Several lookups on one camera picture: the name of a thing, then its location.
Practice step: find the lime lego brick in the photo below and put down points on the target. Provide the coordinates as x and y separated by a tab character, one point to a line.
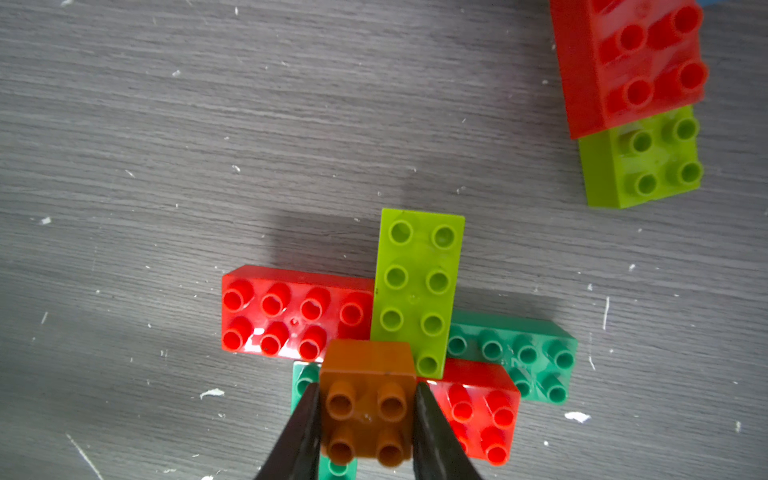
415	284
649	159

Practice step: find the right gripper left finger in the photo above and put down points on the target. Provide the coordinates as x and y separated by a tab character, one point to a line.
295	456

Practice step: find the red lego brick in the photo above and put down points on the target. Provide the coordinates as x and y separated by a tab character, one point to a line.
291	314
625	60
480	402

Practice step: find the green lego brick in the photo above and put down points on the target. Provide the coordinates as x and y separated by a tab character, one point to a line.
538	355

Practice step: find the orange square lego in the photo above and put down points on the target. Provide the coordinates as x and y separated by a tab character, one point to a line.
367	392

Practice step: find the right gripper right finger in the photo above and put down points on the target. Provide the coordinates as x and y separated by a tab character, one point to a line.
437	453

